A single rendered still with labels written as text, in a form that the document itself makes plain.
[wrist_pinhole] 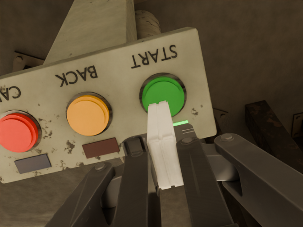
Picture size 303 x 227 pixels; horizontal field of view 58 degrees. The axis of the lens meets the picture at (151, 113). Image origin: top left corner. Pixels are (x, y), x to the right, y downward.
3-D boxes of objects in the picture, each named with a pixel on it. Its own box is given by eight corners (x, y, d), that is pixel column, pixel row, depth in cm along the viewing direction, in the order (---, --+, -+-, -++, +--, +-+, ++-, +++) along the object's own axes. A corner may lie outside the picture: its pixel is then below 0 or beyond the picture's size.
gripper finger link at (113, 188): (158, 198, 13) (98, 211, 13) (156, 152, 18) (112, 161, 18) (150, 171, 13) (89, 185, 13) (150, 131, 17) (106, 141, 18)
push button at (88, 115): (115, 124, 28) (112, 131, 27) (78, 133, 29) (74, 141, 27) (103, 88, 27) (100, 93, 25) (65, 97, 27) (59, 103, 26)
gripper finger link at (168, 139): (160, 139, 14) (174, 135, 14) (157, 102, 21) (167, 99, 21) (173, 188, 15) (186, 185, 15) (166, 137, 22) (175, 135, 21)
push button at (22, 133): (47, 141, 29) (40, 148, 27) (12, 149, 29) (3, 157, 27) (33, 106, 28) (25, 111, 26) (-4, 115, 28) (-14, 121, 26)
